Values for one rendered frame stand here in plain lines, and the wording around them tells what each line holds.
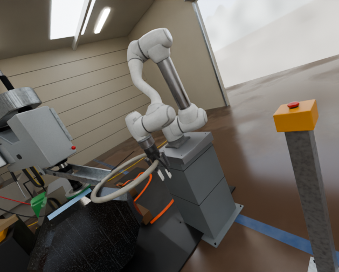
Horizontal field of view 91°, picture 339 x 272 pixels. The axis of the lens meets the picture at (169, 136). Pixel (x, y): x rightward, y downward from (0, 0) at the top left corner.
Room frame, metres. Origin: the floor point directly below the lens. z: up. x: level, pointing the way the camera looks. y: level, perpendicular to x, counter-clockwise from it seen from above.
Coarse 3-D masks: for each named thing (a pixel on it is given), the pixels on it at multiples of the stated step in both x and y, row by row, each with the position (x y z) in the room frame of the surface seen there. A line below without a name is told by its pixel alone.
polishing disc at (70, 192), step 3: (84, 183) 1.36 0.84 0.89; (87, 183) 1.33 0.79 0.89; (81, 186) 1.33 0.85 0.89; (84, 186) 1.30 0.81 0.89; (72, 189) 1.35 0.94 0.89; (78, 189) 1.29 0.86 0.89; (81, 189) 1.26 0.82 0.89; (69, 192) 1.32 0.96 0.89; (72, 192) 1.29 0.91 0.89; (75, 192) 1.25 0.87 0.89; (78, 192) 1.25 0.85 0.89; (66, 195) 1.27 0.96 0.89; (69, 195) 1.25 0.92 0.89; (72, 195) 1.24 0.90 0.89
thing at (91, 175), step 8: (48, 168) 1.43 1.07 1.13; (72, 168) 1.39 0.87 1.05; (80, 168) 1.33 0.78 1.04; (88, 168) 1.27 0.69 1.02; (96, 168) 1.23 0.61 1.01; (64, 176) 1.27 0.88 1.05; (72, 176) 1.21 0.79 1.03; (80, 176) 1.16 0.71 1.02; (88, 176) 1.21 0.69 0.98; (96, 176) 1.19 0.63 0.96; (104, 176) 1.17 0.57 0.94; (96, 184) 1.09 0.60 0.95
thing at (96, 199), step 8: (128, 160) 1.22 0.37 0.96; (120, 168) 1.19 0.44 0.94; (152, 168) 0.84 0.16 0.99; (144, 176) 0.80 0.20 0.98; (128, 184) 0.78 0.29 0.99; (136, 184) 0.77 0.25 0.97; (96, 192) 0.97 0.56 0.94; (120, 192) 0.75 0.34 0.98; (96, 200) 0.80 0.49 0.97; (104, 200) 0.77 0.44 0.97
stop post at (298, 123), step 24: (288, 120) 0.58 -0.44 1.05; (312, 120) 0.53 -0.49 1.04; (288, 144) 0.61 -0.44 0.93; (312, 144) 0.56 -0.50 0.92; (312, 168) 0.56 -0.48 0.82; (312, 192) 0.57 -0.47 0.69; (312, 216) 0.59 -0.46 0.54; (312, 240) 0.61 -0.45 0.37; (312, 264) 0.70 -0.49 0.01; (336, 264) 0.58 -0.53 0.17
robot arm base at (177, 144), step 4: (184, 136) 1.39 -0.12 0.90; (188, 136) 1.39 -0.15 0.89; (176, 140) 1.33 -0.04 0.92; (180, 140) 1.33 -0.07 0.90; (184, 140) 1.34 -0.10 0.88; (168, 144) 1.41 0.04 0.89; (172, 144) 1.34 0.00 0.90; (176, 144) 1.32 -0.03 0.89; (180, 144) 1.31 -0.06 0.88; (176, 148) 1.29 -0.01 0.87
